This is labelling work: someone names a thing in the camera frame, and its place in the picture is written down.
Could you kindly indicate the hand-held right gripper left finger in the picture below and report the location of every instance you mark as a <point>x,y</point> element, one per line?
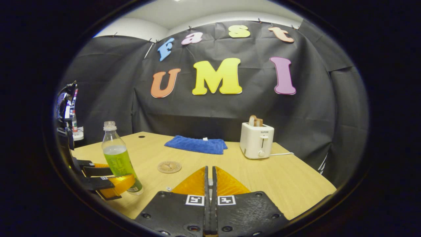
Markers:
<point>177,214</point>

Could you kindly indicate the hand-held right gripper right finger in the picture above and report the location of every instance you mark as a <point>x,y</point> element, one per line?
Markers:
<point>246,214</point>

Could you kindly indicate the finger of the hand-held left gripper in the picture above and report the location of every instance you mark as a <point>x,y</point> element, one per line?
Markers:
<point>98,171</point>
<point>115,187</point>

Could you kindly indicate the green label water bottle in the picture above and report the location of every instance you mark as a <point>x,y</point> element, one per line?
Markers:
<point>120,161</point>

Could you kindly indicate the round wooden coaster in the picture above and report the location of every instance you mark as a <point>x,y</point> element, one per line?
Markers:
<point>169,167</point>

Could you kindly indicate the small red cap bottle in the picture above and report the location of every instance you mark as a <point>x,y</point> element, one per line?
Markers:
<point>74,123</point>

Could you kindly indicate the white side table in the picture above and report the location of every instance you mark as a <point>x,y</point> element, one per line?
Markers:
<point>79,135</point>

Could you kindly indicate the black backdrop cloth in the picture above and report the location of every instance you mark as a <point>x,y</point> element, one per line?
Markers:
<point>108,98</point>

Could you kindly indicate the blue folded cloth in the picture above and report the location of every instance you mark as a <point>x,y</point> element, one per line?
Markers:
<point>197,144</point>

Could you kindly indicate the white toaster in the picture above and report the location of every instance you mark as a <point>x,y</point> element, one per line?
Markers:
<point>255,141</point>

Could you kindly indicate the bread slice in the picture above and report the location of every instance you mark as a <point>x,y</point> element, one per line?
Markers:
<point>259,122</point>
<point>252,120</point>

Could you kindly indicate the white metal frame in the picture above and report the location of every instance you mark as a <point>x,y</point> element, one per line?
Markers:
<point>323,164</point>

